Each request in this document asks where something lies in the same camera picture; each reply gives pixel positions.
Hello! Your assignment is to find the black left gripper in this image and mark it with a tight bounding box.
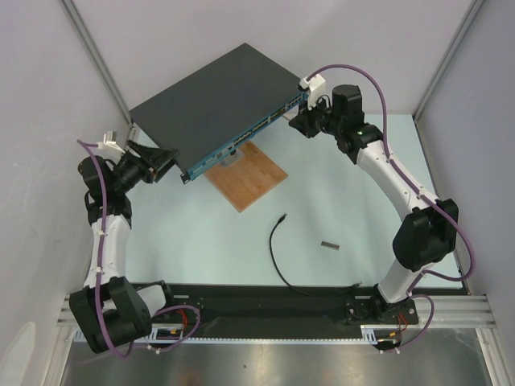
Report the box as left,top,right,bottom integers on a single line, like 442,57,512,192
112,140,179,194

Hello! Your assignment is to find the white cable duct rail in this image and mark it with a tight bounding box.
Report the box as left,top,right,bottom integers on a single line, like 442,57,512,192
72,324,381,345

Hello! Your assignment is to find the aluminium frame post right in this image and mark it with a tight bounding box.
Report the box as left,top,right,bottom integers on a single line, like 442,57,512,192
412,0,487,124

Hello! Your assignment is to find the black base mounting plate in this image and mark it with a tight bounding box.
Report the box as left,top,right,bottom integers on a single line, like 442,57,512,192
130,283,419,339

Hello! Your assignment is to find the dark grey network switch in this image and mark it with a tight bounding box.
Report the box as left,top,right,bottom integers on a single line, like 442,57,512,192
130,43,303,183

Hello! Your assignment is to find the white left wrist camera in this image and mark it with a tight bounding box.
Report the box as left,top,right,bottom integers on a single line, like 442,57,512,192
97,130,125,156

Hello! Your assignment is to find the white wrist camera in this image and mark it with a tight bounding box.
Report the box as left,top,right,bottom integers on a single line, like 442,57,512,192
299,74,326,110
97,130,125,156

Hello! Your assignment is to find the aluminium frame post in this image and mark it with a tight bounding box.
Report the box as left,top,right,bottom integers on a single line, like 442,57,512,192
58,0,133,128
412,0,487,124

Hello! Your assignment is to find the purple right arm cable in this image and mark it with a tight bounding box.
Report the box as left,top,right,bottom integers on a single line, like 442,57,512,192
307,64,476,353

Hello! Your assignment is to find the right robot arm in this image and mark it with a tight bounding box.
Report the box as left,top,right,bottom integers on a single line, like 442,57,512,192
289,80,459,323

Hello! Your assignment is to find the spare silver SFP module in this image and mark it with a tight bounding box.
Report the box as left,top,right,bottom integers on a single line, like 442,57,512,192
320,241,340,251

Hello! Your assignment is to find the metal switch stand bracket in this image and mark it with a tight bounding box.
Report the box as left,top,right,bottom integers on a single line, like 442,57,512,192
219,149,244,168

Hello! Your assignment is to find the black ethernet cable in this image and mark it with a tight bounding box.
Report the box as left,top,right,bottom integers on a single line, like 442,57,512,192
268,212,362,298

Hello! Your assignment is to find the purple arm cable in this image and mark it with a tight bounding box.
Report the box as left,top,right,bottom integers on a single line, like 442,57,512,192
76,138,201,359
307,64,476,353

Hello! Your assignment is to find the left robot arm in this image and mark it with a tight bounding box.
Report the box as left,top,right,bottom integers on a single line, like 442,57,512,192
69,140,178,354

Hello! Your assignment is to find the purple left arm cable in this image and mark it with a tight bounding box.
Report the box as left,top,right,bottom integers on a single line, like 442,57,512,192
76,138,201,359

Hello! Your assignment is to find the wooden base board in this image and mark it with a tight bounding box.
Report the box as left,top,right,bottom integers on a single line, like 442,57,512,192
204,142,288,212

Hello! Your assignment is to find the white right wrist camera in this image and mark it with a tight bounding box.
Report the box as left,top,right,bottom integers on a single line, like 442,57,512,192
299,74,326,110

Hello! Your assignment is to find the aluminium front rail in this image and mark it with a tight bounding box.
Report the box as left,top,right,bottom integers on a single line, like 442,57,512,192
56,295,496,329

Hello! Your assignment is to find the aluminium frame post left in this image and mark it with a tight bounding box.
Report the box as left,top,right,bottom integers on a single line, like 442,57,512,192
58,0,133,128

